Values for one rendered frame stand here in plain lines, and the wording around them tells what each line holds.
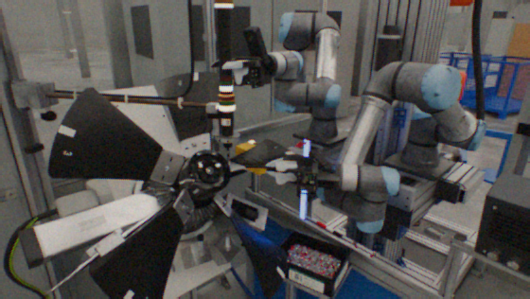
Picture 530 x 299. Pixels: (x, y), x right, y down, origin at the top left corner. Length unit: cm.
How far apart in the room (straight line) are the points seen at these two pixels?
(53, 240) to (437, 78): 102
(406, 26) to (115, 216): 135
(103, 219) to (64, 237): 9
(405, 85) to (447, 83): 10
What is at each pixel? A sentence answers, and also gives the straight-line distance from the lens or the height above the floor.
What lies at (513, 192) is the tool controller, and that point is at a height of 124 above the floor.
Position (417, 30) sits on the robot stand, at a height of 155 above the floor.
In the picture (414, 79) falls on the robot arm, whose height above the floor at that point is 144.
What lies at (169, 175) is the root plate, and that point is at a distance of 91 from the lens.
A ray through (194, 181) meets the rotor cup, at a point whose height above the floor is 121.
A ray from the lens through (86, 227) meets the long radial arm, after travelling 93.
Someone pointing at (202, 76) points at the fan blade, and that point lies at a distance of 108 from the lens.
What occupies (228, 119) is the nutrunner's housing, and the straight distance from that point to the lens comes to 91.
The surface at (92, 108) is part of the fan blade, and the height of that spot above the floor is 139.
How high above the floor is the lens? 158
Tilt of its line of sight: 21 degrees down
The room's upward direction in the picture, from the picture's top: 1 degrees clockwise
